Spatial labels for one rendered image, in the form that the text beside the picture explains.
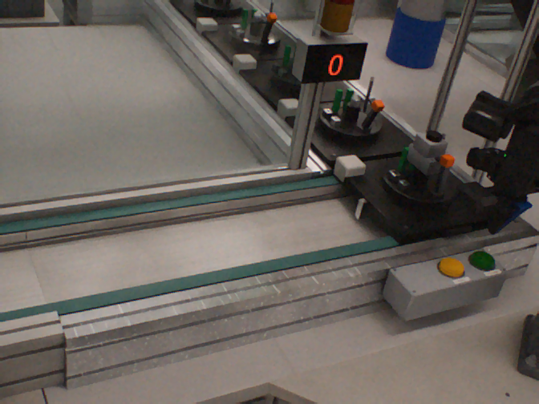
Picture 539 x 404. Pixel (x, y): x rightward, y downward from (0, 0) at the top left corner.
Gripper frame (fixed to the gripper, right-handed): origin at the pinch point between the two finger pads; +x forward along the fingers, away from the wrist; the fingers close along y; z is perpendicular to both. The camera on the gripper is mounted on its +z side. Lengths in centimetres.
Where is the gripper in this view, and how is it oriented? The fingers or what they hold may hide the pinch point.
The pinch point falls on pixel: (498, 216)
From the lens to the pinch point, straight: 125.2
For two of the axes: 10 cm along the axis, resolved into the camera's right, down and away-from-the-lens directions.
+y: -8.7, 1.5, -4.7
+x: -1.5, 8.2, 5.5
